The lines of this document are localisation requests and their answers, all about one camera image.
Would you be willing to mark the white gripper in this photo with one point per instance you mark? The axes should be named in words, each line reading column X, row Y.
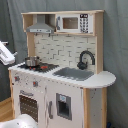
column 6, row 57

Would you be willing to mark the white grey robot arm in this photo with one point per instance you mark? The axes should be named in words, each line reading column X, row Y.
column 24, row 120

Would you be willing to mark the black toy faucet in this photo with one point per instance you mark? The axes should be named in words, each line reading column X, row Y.
column 83, row 64

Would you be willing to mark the black toy stovetop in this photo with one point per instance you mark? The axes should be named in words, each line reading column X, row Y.
column 41, row 67

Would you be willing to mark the toy microwave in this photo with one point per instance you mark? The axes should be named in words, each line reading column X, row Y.
column 74, row 23

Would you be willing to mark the right red stove knob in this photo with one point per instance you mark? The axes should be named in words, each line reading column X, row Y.
column 35, row 83

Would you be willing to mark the red stove knob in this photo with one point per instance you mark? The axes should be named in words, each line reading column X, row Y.
column 17, row 78
column 35, row 83

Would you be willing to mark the grey range hood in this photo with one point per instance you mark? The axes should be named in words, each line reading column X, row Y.
column 41, row 25

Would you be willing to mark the wooden toy kitchen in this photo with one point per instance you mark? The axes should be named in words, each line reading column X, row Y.
column 88, row 97

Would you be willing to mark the toy oven door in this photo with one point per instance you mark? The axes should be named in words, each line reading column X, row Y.
column 28, row 106

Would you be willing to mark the grey toy sink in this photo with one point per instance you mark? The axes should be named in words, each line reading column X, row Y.
column 74, row 74

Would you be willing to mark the silver toy pot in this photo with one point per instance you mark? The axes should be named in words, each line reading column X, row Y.
column 32, row 61

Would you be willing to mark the grey cabinet door handle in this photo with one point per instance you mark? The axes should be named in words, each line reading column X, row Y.
column 50, row 110

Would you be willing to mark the grey dishwasher panel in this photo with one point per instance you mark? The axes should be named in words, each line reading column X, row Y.
column 63, row 105

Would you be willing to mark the left red stove knob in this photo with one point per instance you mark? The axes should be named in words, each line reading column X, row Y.
column 17, row 78

